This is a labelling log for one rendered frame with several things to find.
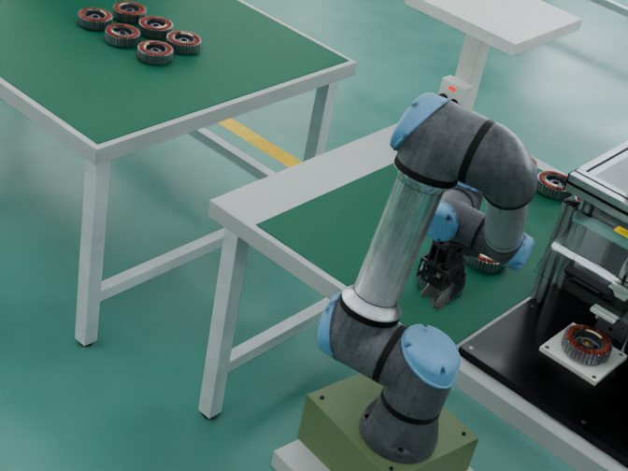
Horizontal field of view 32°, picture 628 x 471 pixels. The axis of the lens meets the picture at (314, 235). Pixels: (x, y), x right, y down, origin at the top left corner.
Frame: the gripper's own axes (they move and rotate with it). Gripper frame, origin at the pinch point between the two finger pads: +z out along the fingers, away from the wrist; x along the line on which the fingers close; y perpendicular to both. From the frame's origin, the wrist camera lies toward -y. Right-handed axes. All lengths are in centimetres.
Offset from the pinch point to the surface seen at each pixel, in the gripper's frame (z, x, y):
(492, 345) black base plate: 7.3, 12.5, -6.8
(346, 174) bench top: 9, -59, -38
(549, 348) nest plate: 6.0, 22.1, -15.8
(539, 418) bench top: 9.5, 32.3, 2.4
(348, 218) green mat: 9.3, -43.3, -20.8
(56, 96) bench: 9, -134, 4
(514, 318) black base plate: 7.2, 10.0, -20.0
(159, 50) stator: 7, -139, -38
